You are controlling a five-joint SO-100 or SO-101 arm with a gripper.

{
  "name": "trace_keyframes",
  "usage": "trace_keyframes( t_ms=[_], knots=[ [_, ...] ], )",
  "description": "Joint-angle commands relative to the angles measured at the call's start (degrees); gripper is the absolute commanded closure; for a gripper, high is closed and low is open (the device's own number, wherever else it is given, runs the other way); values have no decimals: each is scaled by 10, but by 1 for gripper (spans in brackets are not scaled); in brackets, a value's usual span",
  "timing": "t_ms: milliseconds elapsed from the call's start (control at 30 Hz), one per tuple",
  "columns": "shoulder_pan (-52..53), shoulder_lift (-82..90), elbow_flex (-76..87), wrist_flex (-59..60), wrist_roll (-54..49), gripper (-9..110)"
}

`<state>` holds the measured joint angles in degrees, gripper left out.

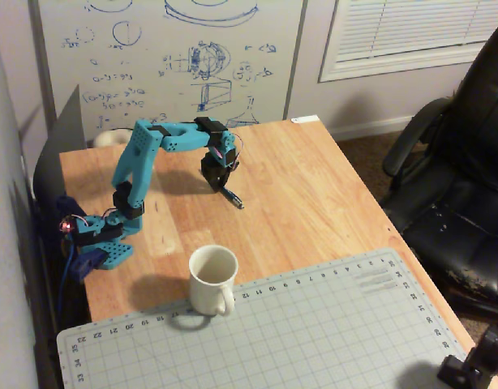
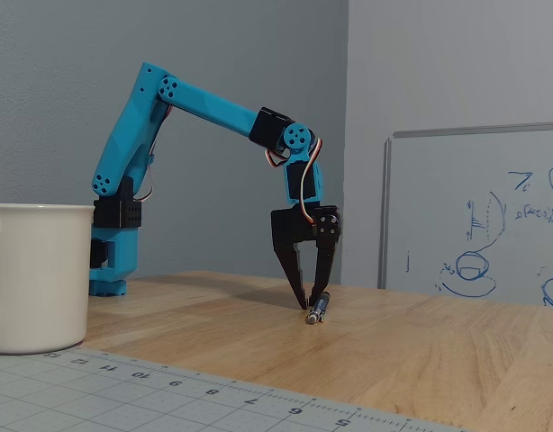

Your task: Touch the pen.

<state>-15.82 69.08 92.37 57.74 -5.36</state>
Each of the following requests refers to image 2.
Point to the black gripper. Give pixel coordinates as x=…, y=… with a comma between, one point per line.
x=291, y=227

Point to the dark blue pen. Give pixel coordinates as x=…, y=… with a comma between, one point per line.
x=317, y=309

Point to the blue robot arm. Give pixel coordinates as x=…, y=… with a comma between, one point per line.
x=132, y=135

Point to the whiteboard with blue drawings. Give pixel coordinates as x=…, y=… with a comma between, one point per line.
x=474, y=216

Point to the grey gridded cutting mat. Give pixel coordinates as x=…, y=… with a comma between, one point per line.
x=123, y=396

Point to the white ceramic mug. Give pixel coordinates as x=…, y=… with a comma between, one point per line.
x=38, y=279

